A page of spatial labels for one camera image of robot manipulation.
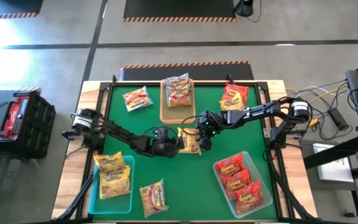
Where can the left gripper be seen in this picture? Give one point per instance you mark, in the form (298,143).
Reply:
(166,149)

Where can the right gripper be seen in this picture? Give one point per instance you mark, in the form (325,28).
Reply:
(205,140)

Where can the yellow Maruchan ramen pack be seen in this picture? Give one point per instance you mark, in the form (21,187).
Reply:
(109,161)
(232,104)
(114,183)
(193,141)

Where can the clear plastic tray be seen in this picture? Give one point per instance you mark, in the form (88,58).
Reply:
(255,163)

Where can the yellow noodle packet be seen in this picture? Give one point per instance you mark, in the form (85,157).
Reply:
(137,99)
(153,199)

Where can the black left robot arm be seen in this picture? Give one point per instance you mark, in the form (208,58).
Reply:
(120,135)

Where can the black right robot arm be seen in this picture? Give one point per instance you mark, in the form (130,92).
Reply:
(253,110)

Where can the orange plastic tray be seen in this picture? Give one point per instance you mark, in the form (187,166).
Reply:
(177,115)

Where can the green table mat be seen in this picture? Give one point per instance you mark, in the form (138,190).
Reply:
(191,186)

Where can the teal plastic tray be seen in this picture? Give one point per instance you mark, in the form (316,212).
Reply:
(113,205)

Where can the black diagonal beam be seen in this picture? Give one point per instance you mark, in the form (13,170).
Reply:
(331,152)

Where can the white box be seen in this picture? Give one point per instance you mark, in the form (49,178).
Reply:
(334,168)

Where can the black power strip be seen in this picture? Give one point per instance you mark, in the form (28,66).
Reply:
(338,119)

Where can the black round stand base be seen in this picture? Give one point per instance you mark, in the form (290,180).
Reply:
(244,7)

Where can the red black tool crate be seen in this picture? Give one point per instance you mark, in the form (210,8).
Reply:
(33,124)

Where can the small black floor object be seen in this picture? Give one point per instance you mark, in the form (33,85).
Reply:
(350,214)

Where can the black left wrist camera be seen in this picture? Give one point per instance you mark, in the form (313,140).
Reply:
(163,133)

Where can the black aluminium table frame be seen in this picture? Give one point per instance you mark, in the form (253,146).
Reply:
(105,88)

